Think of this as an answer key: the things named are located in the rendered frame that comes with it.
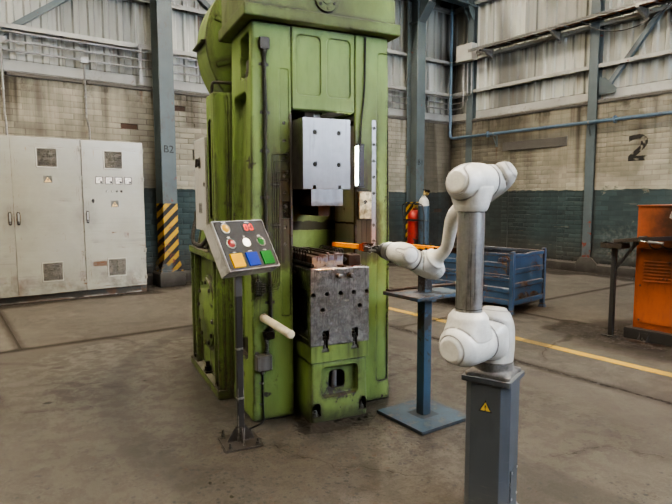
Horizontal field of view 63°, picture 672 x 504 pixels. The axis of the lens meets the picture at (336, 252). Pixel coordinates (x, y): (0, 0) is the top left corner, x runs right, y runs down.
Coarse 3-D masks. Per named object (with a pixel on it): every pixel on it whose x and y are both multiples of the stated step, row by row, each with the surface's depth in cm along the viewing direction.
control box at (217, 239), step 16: (208, 224) 273; (240, 224) 285; (256, 224) 293; (208, 240) 274; (224, 240) 272; (240, 240) 280; (256, 240) 288; (224, 256) 268; (224, 272) 268; (240, 272) 273; (256, 272) 285
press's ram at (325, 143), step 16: (304, 128) 307; (320, 128) 311; (336, 128) 315; (304, 144) 307; (320, 144) 312; (336, 144) 316; (304, 160) 308; (320, 160) 312; (336, 160) 317; (304, 176) 309; (320, 176) 313; (336, 176) 318
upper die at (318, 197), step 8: (296, 192) 332; (304, 192) 321; (312, 192) 312; (320, 192) 314; (328, 192) 316; (336, 192) 318; (296, 200) 333; (304, 200) 321; (312, 200) 312; (320, 200) 314; (328, 200) 317; (336, 200) 319
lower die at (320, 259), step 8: (304, 248) 350; (296, 256) 337; (304, 256) 325; (312, 256) 316; (320, 256) 318; (328, 256) 320; (336, 256) 322; (320, 264) 318; (328, 264) 320; (336, 264) 322
